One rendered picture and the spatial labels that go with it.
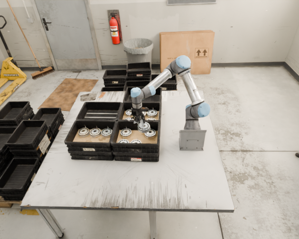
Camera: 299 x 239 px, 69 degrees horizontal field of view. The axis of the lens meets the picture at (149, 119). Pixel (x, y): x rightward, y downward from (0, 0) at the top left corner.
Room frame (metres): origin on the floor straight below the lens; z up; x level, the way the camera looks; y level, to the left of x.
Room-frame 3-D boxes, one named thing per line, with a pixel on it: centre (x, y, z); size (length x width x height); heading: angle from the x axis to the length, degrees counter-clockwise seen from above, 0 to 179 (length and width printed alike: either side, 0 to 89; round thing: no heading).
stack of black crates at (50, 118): (2.28, 1.36, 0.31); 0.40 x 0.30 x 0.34; 175
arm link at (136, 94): (1.39, 0.09, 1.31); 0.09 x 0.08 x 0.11; 119
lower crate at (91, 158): (1.44, 0.52, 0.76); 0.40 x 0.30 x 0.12; 84
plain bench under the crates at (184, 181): (1.63, 0.16, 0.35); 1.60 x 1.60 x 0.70; 86
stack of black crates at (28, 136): (1.88, 1.40, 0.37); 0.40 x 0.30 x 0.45; 175
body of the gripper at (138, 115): (1.38, 0.09, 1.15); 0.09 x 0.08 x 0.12; 135
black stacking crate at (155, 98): (2.00, 0.05, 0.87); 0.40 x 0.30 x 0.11; 84
